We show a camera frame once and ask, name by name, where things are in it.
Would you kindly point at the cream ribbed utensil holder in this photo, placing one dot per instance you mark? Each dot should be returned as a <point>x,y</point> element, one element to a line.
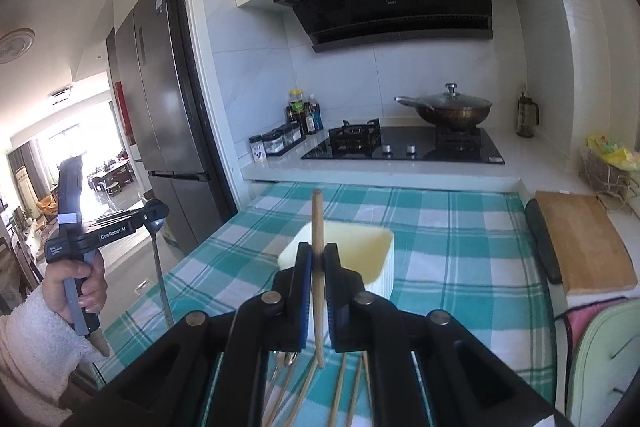
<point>360,252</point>

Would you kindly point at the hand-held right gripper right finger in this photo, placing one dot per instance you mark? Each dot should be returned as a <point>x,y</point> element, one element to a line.
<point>330,302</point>

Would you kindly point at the teal checked tablecloth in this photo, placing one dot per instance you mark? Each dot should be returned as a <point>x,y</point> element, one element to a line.
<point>450,247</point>

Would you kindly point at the pink cloth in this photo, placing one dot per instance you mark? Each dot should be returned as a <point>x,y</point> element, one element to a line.
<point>585,322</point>

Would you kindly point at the silver metal spoon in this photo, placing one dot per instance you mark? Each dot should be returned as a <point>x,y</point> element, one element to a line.
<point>159,277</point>
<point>282,363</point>

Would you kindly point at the wooden chopstick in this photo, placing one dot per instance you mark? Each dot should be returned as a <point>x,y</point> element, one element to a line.
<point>367,377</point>
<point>354,399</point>
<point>275,394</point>
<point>336,397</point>
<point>302,397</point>
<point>317,217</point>

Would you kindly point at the wooden cutting board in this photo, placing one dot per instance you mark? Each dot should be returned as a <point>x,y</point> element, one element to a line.
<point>582,242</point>

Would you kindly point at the blue label bottle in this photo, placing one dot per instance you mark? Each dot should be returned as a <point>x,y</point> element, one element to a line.
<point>313,119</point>

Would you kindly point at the black range hood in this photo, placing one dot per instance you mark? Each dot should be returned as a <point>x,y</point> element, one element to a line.
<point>390,12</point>

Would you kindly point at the person's left forearm white sleeve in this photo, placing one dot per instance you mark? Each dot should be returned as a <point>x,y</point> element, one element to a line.
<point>30,357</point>

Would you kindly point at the black elongated object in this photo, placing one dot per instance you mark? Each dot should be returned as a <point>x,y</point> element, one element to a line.
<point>544,242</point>

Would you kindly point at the round ceiling lamp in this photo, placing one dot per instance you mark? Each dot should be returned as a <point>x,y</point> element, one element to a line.
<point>15,44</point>

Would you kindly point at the glass wok lid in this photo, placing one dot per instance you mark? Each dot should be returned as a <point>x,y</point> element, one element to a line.
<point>450,99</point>

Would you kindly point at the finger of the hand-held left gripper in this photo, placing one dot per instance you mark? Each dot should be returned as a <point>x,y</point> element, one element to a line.
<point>156,214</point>

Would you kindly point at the pale green plastic board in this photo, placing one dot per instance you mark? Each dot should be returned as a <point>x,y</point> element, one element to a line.
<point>610,357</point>

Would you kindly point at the person's left hand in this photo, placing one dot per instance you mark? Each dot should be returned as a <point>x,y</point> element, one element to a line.
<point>95,287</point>

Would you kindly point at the small black lid jar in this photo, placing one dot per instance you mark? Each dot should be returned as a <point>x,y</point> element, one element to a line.
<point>257,149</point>

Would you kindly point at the dark metal wok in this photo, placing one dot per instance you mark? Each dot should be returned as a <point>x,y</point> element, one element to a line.
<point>452,117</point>

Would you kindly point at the black glass gas stove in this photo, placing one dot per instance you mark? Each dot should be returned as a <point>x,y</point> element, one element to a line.
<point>400,152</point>

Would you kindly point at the grey steel refrigerator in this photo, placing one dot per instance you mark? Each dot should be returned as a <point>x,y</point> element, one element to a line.
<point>160,107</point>

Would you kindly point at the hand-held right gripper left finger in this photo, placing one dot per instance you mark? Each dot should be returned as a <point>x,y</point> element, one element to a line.
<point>305,302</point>

